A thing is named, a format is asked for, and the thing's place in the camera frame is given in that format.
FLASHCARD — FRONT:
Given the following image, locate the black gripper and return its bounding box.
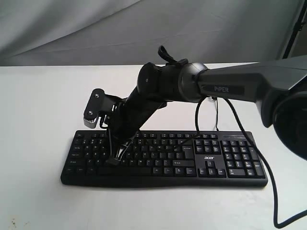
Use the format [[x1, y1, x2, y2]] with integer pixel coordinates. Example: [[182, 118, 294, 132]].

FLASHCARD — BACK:
[[106, 96, 167, 166]]

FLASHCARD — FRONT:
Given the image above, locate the black acer keyboard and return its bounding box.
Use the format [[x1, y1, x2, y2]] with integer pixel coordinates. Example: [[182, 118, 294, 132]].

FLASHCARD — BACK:
[[60, 130, 268, 188]]

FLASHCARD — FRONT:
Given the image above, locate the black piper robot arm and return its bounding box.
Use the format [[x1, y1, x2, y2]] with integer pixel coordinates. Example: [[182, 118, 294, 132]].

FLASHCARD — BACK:
[[107, 46, 307, 165]]

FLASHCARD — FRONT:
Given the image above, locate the grey backdrop cloth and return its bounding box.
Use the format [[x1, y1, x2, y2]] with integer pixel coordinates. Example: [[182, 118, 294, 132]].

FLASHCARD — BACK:
[[0, 0, 303, 66]]

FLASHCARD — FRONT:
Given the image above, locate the black light stand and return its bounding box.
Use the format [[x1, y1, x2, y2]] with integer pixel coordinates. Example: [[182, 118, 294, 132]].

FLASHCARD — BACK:
[[282, 0, 307, 59]]

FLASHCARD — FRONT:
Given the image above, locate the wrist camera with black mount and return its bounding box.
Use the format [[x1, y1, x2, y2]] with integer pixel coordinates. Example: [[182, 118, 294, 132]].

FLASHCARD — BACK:
[[83, 89, 121, 129]]

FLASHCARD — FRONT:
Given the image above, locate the black keyboard usb cable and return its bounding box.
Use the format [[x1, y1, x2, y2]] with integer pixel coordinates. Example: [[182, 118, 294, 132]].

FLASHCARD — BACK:
[[208, 96, 220, 132]]

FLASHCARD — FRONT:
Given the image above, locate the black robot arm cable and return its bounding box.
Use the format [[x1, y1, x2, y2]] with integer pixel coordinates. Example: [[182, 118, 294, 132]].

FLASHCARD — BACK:
[[134, 96, 294, 229]]

